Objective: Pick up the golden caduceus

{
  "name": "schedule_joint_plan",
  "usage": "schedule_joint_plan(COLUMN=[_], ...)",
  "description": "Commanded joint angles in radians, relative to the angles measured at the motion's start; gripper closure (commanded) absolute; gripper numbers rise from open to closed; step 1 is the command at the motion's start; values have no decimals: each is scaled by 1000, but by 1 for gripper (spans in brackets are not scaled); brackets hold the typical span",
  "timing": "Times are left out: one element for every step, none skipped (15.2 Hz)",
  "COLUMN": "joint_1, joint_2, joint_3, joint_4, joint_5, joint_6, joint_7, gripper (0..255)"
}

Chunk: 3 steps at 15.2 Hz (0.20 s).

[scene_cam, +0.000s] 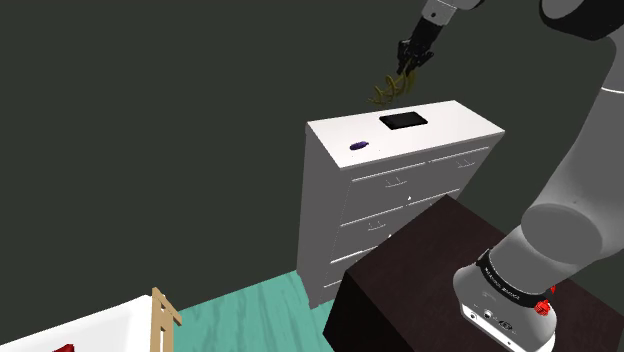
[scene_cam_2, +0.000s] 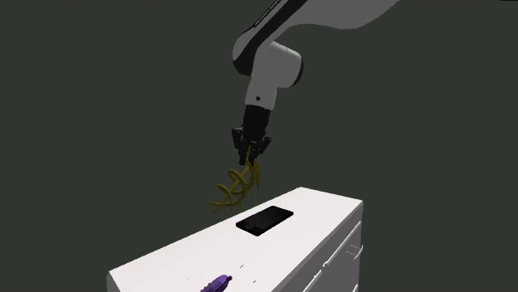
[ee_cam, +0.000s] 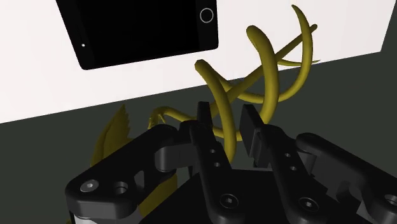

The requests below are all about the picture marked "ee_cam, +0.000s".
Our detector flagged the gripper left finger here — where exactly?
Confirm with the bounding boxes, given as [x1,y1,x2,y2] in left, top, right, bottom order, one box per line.
[64,101,246,224]

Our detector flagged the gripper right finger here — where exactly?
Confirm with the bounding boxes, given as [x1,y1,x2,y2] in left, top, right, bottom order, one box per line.
[239,104,397,224]

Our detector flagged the olive yellow curled plant figure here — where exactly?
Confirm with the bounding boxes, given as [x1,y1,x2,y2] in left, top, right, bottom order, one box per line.
[65,4,321,224]

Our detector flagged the black tablet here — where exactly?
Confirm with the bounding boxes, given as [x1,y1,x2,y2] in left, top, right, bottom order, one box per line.
[55,0,219,71]

